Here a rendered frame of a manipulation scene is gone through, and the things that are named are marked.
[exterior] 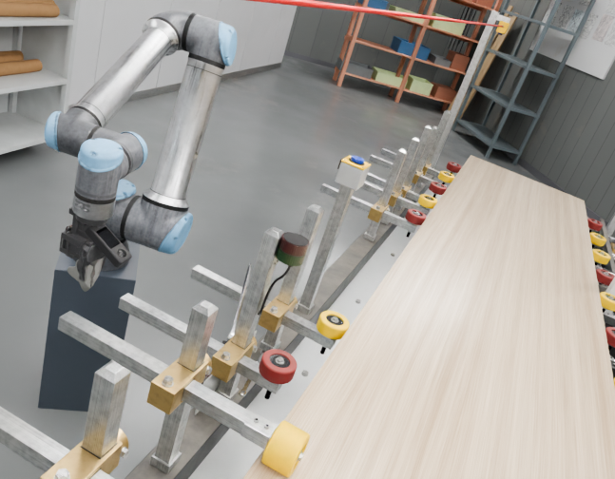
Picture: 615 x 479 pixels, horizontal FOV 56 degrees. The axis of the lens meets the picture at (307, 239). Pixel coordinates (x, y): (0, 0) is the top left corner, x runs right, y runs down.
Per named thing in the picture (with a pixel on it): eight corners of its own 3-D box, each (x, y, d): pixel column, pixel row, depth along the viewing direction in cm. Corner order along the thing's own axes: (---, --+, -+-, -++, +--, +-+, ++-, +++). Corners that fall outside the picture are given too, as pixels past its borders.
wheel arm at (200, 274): (188, 280, 160) (192, 267, 158) (195, 276, 163) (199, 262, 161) (329, 353, 150) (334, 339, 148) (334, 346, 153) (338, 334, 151)
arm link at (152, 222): (137, 236, 198) (201, 17, 184) (185, 253, 198) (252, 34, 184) (119, 243, 183) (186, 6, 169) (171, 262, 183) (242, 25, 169)
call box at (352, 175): (333, 183, 165) (341, 159, 162) (340, 179, 171) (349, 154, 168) (355, 193, 164) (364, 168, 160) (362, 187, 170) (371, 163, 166)
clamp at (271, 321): (256, 323, 152) (260, 308, 150) (277, 302, 163) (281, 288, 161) (276, 334, 150) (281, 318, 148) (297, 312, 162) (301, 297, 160)
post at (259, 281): (214, 398, 141) (265, 228, 121) (221, 391, 144) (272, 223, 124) (226, 405, 140) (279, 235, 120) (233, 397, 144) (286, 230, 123)
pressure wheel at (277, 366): (243, 398, 129) (257, 359, 124) (259, 379, 136) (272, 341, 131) (275, 415, 127) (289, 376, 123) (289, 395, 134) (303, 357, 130)
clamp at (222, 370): (207, 373, 130) (212, 355, 127) (236, 344, 141) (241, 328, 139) (228, 384, 128) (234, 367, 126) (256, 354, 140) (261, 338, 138)
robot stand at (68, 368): (37, 408, 209) (54, 269, 183) (50, 361, 230) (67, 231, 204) (109, 413, 216) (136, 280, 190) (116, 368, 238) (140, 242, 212)
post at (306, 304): (295, 309, 185) (338, 182, 166) (300, 302, 189) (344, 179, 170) (307, 315, 184) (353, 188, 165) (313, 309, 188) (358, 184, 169)
